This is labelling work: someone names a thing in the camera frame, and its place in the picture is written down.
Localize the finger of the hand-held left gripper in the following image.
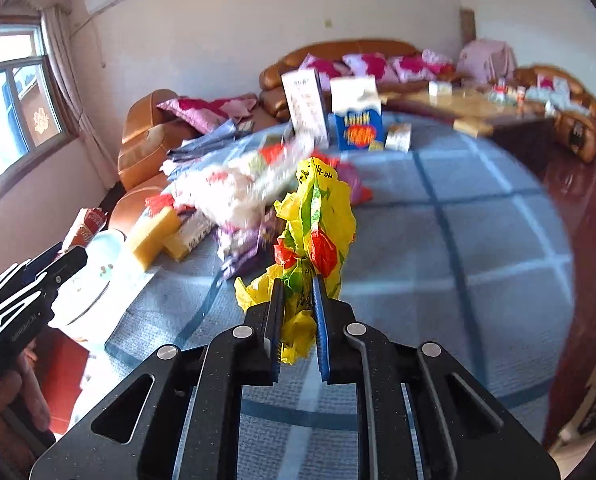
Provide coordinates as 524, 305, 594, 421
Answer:
35, 246, 88, 287
8, 241, 63, 281

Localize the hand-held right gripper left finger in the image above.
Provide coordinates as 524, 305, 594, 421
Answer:
30, 277, 286, 480

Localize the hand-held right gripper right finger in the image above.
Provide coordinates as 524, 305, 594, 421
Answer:
312, 275, 561, 480

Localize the light blue cartoon basin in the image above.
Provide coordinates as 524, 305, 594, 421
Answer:
48, 229, 131, 356

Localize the purple wrapper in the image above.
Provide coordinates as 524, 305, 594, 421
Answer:
215, 210, 279, 281

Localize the yellow plastic bag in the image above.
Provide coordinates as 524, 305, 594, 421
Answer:
234, 156, 359, 366

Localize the person's left forearm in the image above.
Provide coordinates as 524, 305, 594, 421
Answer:
5, 350, 56, 448

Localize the red carton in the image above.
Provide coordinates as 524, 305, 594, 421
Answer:
60, 207, 109, 253

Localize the yellow sponge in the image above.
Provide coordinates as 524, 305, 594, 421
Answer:
125, 206, 183, 268

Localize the cream printed box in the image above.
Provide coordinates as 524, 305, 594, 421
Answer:
163, 210, 216, 262

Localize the brown leather chaise sofa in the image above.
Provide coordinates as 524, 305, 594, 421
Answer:
108, 89, 279, 236

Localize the red window decal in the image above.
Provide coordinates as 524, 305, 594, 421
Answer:
32, 107, 53, 136

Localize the pink wrapper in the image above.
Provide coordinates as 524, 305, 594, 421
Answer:
335, 157, 373, 206

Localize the blue plaid tablecloth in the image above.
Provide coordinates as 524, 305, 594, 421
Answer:
105, 112, 576, 480

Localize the window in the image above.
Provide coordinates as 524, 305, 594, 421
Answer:
0, 20, 73, 181

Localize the pale pink curtain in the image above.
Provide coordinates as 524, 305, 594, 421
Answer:
40, 5, 123, 188

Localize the folded blue plaid cloth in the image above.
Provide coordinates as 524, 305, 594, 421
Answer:
167, 119, 259, 171

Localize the blue and white box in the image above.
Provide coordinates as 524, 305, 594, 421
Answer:
330, 76, 383, 153

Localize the small cream box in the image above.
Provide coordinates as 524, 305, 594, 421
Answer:
384, 122, 413, 153

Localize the tall white carton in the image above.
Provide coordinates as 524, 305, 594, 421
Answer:
280, 69, 329, 148

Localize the pink floral pillow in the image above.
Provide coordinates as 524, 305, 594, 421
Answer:
343, 52, 393, 83
157, 94, 259, 133
388, 55, 454, 82
298, 54, 349, 81

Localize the air conditioner pipe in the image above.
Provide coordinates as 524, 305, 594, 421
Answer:
88, 12, 106, 68

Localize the wooden coffee table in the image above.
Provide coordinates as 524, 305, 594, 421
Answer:
378, 85, 569, 138

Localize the flat wooden box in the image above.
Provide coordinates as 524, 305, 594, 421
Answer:
453, 117, 494, 137

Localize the curtain valance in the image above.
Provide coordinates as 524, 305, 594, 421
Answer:
2, 0, 73, 17

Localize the pink cloth cover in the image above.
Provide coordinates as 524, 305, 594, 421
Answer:
458, 39, 518, 81

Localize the brown leather armchair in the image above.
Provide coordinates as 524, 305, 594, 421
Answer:
513, 64, 596, 163

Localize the rolled bamboo mat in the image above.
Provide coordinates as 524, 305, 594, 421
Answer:
459, 7, 478, 46

